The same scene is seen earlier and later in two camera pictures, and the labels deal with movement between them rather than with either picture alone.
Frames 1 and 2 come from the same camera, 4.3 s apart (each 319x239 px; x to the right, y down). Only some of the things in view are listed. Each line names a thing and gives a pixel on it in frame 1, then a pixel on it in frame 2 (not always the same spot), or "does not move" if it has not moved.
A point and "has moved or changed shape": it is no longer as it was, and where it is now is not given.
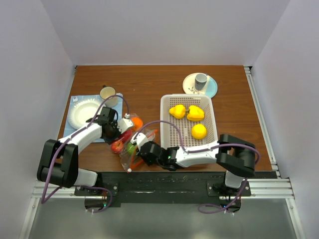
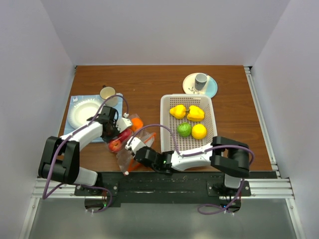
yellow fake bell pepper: [178, 111] does not move
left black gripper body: [113, 133] does not move
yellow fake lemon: [198, 131] does not move
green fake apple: [131, 148] has moved or changed shape
